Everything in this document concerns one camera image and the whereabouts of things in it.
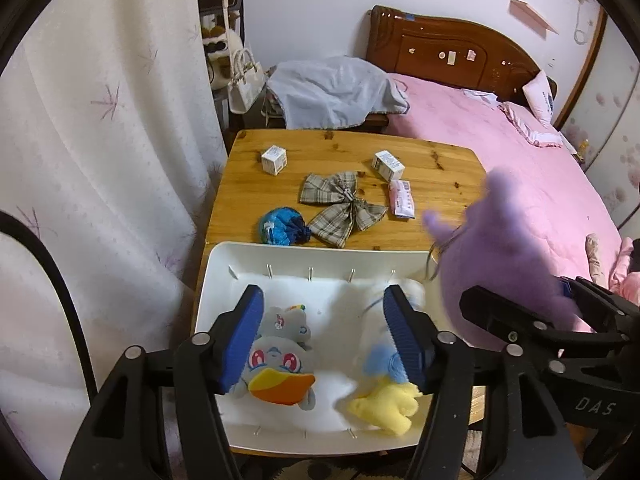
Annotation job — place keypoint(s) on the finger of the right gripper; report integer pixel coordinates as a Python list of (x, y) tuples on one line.
[(493, 319), (598, 307)]

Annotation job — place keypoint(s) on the grey rainbow plush toy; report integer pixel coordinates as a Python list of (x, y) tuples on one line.
[(280, 366)]

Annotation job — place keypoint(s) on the white pillow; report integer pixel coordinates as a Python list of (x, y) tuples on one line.
[(539, 98)]

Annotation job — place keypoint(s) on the small white cube box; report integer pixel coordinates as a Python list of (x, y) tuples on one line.
[(274, 160)]

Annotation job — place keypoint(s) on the white curtain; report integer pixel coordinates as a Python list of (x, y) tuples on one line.
[(111, 154)]

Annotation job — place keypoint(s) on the yellow plush toy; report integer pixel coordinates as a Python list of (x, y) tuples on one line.
[(389, 406)]

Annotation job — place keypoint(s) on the pink bed quilt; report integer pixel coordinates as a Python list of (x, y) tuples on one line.
[(560, 206)]

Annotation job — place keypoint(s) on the dark wooden nightstand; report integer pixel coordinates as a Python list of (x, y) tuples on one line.
[(267, 113)]

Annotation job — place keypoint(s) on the purple plush toy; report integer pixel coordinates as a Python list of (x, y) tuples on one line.
[(494, 249)]

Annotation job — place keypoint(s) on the dark storage shelf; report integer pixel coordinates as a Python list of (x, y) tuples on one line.
[(220, 39)]

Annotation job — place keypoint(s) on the white plush blue scarf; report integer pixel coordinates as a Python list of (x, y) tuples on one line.
[(389, 347)]

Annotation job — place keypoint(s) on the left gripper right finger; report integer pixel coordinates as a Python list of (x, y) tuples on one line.
[(524, 436)]

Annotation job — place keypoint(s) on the white handbag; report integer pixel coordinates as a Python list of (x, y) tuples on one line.
[(246, 83)]

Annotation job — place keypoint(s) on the grey cloth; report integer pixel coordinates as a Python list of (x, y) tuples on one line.
[(345, 85)]

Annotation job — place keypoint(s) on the pink wall shelf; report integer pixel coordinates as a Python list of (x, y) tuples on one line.
[(533, 15)]

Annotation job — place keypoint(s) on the white plastic tray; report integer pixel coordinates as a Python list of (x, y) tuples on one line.
[(342, 293)]

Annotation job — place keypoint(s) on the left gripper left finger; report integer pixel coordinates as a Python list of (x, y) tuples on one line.
[(122, 435)]

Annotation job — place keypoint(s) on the white rectangular box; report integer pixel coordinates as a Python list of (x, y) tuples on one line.
[(388, 167)]

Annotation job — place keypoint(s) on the plaid fabric bow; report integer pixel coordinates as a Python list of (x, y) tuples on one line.
[(343, 211)]

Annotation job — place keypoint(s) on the brown wooden headboard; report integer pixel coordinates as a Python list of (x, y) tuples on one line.
[(456, 53)]

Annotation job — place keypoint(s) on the pink white packet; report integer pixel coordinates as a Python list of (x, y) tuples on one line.
[(401, 199)]

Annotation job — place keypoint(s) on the white wardrobe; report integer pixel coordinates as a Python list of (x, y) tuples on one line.
[(599, 112)]

